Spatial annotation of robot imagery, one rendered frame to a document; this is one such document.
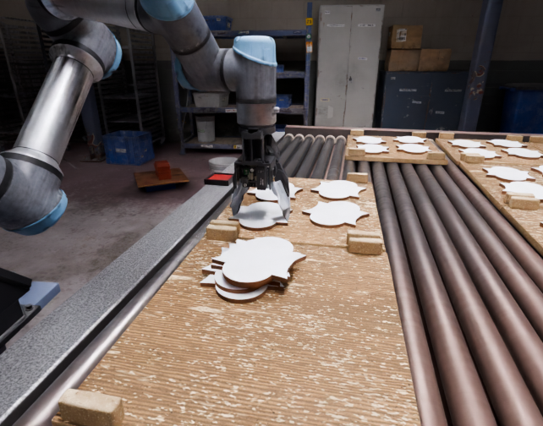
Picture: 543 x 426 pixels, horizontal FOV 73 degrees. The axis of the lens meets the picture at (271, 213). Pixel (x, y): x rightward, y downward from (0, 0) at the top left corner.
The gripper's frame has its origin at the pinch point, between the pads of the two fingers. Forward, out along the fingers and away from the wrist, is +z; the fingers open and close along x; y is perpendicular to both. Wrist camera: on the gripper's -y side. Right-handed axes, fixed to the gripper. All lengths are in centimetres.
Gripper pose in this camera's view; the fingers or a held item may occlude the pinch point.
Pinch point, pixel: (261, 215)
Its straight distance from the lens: 80.3
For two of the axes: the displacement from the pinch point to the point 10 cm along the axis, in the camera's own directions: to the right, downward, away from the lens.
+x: 9.8, 0.6, -1.7
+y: -1.8, 4.0, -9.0
